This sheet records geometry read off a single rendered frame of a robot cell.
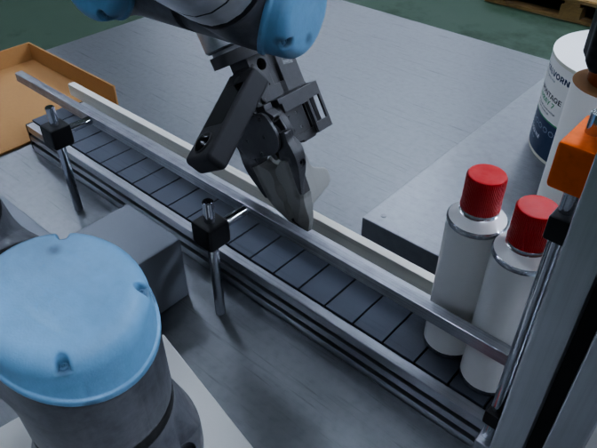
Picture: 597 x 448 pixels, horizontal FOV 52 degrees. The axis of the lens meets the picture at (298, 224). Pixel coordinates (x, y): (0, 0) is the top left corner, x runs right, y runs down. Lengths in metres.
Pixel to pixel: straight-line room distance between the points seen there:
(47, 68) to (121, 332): 1.00
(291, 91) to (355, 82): 0.57
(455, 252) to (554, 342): 0.22
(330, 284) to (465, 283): 0.19
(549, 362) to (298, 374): 0.37
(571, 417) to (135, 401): 0.29
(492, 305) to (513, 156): 0.45
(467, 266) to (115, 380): 0.30
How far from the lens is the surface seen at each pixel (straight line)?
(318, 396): 0.65
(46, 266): 0.46
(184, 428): 0.57
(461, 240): 0.53
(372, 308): 0.67
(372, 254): 0.69
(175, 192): 0.84
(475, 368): 0.59
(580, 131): 0.37
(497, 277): 0.52
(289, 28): 0.47
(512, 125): 1.03
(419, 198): 0.83
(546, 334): 0.33
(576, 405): 0.36
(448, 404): 0.61
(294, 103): 0.65
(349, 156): 0.99
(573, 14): 4.20
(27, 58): 1.42
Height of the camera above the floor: 1.36
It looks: 39 degrees down
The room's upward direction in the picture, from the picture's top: straight up
